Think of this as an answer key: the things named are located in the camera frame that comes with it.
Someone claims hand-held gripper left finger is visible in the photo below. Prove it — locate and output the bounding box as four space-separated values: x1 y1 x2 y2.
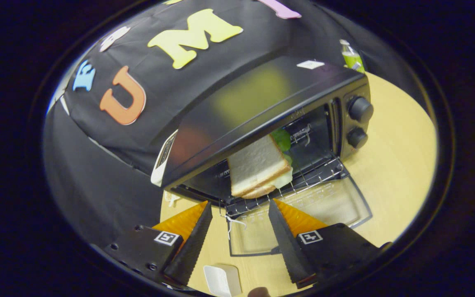
105 200 213 286

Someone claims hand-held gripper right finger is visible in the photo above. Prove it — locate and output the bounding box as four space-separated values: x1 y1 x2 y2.
268 198 393 289

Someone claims toast sandwich with lettuce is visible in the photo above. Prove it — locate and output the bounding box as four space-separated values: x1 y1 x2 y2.
227 128 294 200

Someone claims black toaster oven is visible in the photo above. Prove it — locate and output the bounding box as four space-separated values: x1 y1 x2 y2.
161 56 375 257

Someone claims white pop-up toaster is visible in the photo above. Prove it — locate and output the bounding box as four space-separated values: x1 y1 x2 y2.
151 130 179 187

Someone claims white square plate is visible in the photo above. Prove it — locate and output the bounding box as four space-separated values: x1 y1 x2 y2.
203 264 243 297

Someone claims green label plastic bottle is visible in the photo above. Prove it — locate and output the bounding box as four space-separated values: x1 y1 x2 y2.
339 39 366 74

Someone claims white string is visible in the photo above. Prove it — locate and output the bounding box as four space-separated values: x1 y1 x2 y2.
220 212 247 240

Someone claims metal wire oven rack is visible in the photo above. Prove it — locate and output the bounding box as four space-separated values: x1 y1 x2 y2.
217 124 345 213

